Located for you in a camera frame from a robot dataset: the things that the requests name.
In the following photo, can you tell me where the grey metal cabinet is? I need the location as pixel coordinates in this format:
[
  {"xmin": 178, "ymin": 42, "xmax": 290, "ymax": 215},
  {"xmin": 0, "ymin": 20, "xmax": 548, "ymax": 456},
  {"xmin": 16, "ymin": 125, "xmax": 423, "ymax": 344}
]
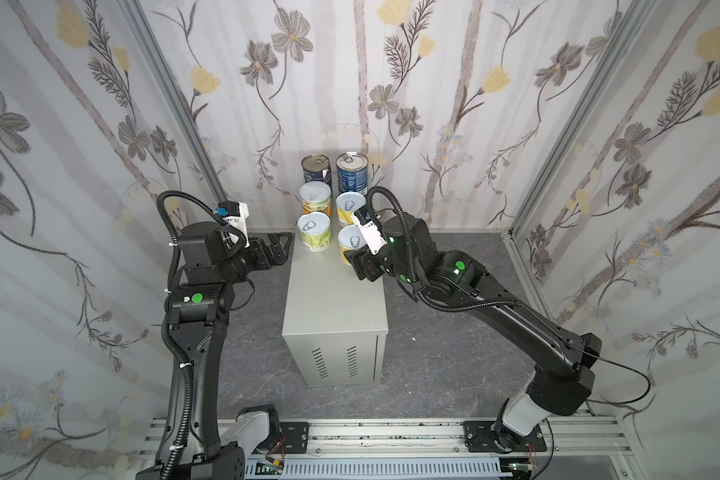
[{"xmin": 282, "ymin": 220, "xmax": 388, "ymax": 387}]

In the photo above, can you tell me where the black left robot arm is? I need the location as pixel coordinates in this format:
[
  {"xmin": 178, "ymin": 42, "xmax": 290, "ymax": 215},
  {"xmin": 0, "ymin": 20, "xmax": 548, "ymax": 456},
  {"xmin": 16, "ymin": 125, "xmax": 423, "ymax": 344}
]
[{"xmin": 136, "ymin": 190, "xmax": 294, "ymax": 479}]

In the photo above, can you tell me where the peach can white lid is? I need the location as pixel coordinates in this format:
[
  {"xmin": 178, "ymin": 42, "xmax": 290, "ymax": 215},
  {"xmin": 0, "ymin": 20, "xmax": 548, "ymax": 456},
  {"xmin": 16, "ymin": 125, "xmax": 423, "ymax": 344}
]
[{"xmin": 299, "ymin": 181, "xmax": 332, "ymax": 217}]

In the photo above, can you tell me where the aluminium corner post left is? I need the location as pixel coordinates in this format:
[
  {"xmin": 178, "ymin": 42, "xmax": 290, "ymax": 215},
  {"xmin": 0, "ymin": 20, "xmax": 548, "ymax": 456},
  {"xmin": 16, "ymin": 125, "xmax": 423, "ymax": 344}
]
[{"xmin": 118, "ymin": 0, "xmax": 229, "ymax": 204}]

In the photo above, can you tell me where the dark navy label can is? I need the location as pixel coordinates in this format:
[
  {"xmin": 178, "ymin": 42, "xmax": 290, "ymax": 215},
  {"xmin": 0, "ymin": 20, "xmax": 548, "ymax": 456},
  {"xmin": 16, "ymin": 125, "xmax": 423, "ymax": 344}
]
[{"xmin": 301, "ymin": 154, "xmax": 332, "ymax": 187}]

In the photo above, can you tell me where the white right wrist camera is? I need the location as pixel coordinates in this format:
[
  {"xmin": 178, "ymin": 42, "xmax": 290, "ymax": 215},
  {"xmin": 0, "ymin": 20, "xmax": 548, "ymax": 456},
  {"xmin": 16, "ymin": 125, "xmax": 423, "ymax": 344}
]
[{"xmin": 352, "ymin": 205, "xmax": 386, "ymax": 255}]

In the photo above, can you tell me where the light blue label can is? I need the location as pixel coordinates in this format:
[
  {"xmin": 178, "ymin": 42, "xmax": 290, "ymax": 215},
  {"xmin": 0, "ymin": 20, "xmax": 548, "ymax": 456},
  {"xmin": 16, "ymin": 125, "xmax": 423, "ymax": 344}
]
[{"xmin": 336, "ymin": 152, "xmax": 369, "ymax": 194}]

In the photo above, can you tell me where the green label can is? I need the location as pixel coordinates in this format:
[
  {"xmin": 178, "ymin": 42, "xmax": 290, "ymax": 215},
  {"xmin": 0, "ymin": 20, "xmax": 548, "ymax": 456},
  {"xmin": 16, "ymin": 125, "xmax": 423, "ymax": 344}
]
[{"xmin": 297, "ymin": 212, "xmax": 331, "ymax": 253}]

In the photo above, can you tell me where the white slotted cable duct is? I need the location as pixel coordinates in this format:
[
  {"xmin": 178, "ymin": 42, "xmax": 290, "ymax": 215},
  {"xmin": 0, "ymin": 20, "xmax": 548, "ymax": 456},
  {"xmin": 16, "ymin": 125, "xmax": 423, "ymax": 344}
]
[{"xmin": 245, "ymin": 457, "xmax": 512, "ymax": 479}]

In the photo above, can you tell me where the aluminium corner post right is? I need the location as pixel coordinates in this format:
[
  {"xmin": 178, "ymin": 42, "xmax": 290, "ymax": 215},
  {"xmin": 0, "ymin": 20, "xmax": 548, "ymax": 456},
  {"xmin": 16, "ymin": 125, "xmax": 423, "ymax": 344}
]
[{"xmin": 508, "ymin": 0, "xmax": 656, "ymax": 239}]

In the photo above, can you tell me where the small yellow label can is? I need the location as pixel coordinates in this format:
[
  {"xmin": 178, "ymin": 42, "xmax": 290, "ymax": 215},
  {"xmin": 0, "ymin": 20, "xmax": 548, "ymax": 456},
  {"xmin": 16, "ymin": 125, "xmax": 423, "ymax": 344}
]
[{"xmin": 335, "ymin": 192, "xmax": 366, "ymax": 227}]

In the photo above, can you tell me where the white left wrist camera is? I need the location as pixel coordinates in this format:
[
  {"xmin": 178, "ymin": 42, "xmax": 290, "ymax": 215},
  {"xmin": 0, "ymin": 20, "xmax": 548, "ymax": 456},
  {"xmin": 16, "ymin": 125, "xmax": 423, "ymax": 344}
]
[{"xmin": 216, "ymin": 200, "xmax": 250, "ymax": 247}]

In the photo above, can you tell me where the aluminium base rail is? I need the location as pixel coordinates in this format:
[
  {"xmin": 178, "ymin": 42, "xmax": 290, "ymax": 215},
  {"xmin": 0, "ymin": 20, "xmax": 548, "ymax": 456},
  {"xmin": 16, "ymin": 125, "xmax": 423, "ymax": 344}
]
[{"xmin": 143, "ymin": 416, "xmax": 625, "ymax": 469}]

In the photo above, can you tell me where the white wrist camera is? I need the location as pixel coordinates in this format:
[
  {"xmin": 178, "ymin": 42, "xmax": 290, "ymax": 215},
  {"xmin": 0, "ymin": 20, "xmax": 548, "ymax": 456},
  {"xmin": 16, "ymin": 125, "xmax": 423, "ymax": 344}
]
[
  {"xmin": 216, "ymin": 200, "xmax": 250, "ymax": 247},
  {"xmin": 352, "ymin": 205, "xmax": 386, "ymax": 255}
]

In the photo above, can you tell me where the aluminium corner post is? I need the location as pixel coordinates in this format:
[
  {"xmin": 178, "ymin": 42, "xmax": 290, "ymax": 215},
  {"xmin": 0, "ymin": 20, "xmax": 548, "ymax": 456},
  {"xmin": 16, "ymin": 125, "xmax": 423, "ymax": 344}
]
[
  {"xmin": 118, "ymin": 0, "xmax": 229, "ymax": 204},
  {"xmin": 508, "ymin": 0, "xmax": 656, "ymax": 239}
]

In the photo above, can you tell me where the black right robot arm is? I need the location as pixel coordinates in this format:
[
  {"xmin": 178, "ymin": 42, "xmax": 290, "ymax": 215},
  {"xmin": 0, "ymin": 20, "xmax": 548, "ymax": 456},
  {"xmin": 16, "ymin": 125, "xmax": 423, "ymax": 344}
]
[{"xmin": 346, "ymin": 186, "xmax": 602, "ymax": 453}]

